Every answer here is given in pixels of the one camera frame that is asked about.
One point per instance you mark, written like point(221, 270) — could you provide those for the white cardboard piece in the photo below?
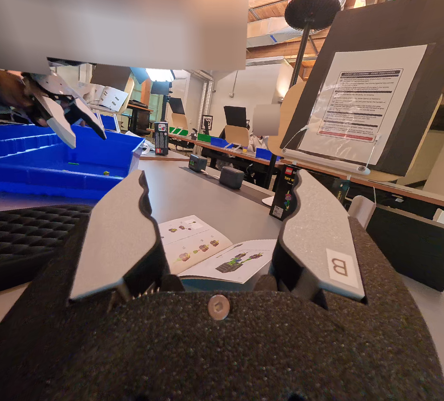
point(362, 210)

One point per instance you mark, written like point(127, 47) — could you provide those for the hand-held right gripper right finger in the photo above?
point(314, 234)

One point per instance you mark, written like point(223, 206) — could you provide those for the blue plastic bin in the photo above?
point(41, 168)
point(107, 122)

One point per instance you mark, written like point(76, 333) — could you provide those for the plywood document stand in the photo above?
point(291, 106)

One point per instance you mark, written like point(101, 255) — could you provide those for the printed tag stand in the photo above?
point(207, 121)

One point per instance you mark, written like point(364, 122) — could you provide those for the black storage box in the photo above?
point(406, 244)

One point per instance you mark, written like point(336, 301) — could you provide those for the lego instruction booklet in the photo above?
point(201, 238)

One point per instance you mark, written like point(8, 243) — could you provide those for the black egg-crate foam pad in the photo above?
point(31, 234)

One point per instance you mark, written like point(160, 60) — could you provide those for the black lego flower box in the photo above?
point(282, 192)

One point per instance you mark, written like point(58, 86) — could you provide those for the dark grey small case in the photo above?
point(197, 163)
point(231, 177)

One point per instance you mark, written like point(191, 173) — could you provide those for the white printed card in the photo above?
point(114, 99)

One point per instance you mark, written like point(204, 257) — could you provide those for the black document board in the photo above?
point(374, 26)

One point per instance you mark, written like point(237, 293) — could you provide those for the long wooden table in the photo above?
point(399, 189)

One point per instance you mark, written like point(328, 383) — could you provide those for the person's left hand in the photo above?
point(10, 90)

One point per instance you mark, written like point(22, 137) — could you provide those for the black round-head pole stand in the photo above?
point(312, 8)

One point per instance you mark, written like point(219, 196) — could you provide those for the white printed instruction sheet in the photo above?
point(360, 95)

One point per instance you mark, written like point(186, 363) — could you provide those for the black background board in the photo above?
point(111, 76)
point(177, 106)
point(235, 116)

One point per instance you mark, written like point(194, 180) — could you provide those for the small black upright box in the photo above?
point(161, 139)

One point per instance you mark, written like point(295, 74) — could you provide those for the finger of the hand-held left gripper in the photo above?
point(60, 120)
point(91, 117)

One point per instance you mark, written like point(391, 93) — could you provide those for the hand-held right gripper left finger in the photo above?
point(114, 234)

